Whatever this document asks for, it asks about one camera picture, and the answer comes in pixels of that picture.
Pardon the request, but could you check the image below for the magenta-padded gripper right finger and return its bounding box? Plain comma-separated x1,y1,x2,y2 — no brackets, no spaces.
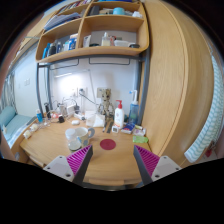
133,144,183,186

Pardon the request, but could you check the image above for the bed with teal bedding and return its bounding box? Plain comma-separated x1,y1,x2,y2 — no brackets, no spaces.
0,105,38,149

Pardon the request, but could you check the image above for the striped white-green towel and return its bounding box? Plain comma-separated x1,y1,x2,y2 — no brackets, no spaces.
184,54,224,164

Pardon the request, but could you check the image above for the white tissue bag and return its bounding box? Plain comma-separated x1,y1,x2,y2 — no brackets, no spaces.
84,110,106,128

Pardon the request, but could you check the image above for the small blue bottle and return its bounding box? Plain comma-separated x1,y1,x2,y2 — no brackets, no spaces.
35,109,44,124

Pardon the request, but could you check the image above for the wooden shelf unit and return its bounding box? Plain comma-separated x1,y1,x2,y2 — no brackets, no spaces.
14,0,150,64

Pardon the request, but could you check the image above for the blue bottle with white nozzle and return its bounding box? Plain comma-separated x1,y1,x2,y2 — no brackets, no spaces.
128,89,140,126

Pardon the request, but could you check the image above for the white red-pump lotion bottle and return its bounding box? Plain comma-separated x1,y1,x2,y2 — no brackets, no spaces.
114,99,125,130

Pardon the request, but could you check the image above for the wooden tree creature figurine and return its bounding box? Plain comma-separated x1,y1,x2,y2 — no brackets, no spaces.
97,87,115,125

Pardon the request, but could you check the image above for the white and pink packet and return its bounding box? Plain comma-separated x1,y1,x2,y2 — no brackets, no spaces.
133,126,147,137

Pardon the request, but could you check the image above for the blue flat box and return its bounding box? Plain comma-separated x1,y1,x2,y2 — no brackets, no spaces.
120,122,136,135

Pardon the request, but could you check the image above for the clear dark-labelled drink bottle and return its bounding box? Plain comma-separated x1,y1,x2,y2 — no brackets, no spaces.
64,128,83,153

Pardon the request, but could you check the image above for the black electric shaver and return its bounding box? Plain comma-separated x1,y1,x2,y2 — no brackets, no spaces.
43,102,52,120

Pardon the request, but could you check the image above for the wooden wardrobe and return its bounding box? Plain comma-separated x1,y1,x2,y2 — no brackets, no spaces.
139,0,216,164

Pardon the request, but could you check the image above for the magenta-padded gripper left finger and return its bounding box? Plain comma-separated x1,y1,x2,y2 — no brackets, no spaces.
43,144,95,187

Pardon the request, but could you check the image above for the green packet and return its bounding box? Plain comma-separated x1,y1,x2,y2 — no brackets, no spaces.
132,134,150,144

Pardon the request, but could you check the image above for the white charger with cables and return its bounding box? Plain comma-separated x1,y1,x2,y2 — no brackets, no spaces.
64,103,80,118

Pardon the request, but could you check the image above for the flat round red coaster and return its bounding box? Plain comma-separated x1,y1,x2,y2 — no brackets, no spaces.
99,138,117,151

